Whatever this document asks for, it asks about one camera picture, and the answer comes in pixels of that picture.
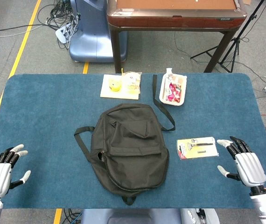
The bagged bread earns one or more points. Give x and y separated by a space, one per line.
131 81

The round yellow cake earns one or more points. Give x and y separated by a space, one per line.
115 85

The grey blue robot torso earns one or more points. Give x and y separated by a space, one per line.
95 217

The white snack tray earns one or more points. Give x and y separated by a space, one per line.
162 96

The blue carpet table mat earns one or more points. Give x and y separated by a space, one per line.
42 112

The razor blister pack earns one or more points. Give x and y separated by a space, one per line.
197 149

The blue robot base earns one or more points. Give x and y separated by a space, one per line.
88 39

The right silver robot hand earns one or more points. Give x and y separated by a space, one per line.
250 168

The red snack packet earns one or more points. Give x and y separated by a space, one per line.
173 92

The black fabric backpack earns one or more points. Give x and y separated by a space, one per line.
133 149

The black tripod stand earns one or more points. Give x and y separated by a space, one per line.
232 50

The brown wooden table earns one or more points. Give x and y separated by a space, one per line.
175 22

